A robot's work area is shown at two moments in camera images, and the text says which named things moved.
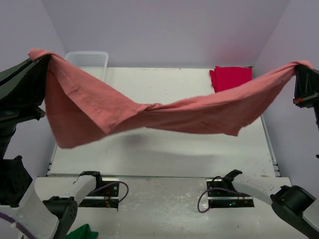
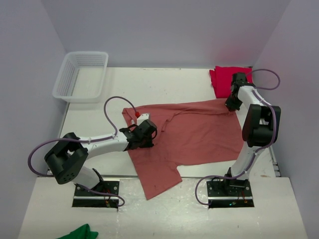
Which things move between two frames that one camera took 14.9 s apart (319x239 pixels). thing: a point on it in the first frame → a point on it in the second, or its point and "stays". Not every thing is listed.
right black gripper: [306, 84] → [231, 107]
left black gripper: [28, 79] → [148, 144]
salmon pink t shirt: [78, 113] → [187, 133]
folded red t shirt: [224, 78] stays
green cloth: [83, 232] stays
